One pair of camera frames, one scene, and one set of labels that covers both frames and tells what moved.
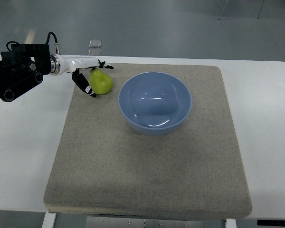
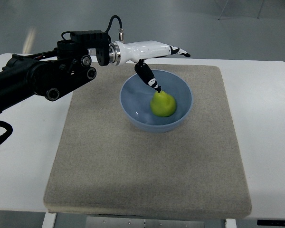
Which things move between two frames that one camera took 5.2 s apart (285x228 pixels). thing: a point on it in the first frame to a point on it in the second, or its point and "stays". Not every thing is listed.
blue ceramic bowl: (154, 103) stays
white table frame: (49, 219) stays
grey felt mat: (102, 166) stays
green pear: (100, 83) to (163, 104)
